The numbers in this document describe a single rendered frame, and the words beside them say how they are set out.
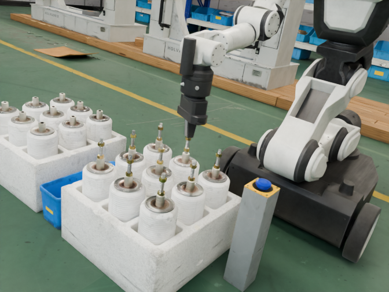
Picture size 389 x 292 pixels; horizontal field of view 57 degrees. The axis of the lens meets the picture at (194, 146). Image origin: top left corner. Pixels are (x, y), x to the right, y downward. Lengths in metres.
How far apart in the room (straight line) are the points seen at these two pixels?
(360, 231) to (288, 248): 0.24
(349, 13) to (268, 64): 1.88
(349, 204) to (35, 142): 1.02
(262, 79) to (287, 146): 1.92
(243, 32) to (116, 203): 0.61
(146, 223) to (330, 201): 0.63
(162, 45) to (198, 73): 2.63
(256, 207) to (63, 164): 0.68
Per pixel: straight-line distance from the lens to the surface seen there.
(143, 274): 0.93
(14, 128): 1.35
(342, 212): 1.24
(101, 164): 1.04
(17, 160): 1.31
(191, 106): 1.02
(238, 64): 3.10
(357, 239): 1.24
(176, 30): 3.71
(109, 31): 4.18
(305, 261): 1.27
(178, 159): 1.14
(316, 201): 1.25
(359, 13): 1.20
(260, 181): 0.93
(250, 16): 1.18
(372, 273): 1.35
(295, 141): 1.12
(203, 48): 0.98
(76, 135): 1.31
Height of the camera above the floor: 0.75
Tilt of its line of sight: 24 degrees down
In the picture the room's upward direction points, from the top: 9 degrees clockwise
